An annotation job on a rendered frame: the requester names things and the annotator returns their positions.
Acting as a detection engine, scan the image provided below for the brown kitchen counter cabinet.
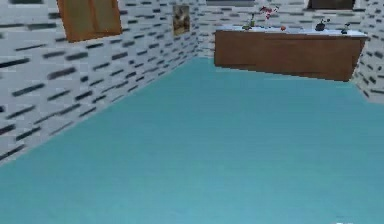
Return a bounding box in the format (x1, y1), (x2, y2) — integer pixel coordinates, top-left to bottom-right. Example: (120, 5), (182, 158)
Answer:
(214, 26), (369, 83)

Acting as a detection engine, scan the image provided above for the red flower plant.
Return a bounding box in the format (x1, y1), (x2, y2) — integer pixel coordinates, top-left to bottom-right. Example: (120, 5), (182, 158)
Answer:
(259, 5), (280, 29)

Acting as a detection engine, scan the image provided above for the black kettle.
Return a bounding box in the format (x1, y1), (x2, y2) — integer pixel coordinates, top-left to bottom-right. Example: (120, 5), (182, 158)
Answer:
(314, 18), (331, 32)

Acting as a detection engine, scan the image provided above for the framed picture on wall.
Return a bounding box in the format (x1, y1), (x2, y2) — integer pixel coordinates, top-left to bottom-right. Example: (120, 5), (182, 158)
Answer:
(172, 4), (191, 37)

